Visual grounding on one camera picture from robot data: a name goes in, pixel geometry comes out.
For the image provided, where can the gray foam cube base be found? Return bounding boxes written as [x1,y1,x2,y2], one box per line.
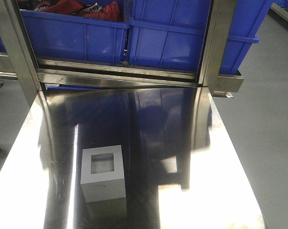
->
[80,145,126,203]

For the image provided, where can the blue plastic bin right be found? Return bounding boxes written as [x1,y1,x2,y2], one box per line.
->
[125,0,272,74]

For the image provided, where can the blue bin with red items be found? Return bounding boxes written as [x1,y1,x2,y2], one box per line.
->
[21,10,129,63]

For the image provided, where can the red packaged items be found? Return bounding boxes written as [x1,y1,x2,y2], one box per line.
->
[17,0,122,21]

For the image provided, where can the stainless steel rack frame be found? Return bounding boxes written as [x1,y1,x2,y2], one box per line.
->
[0,0,243,104]

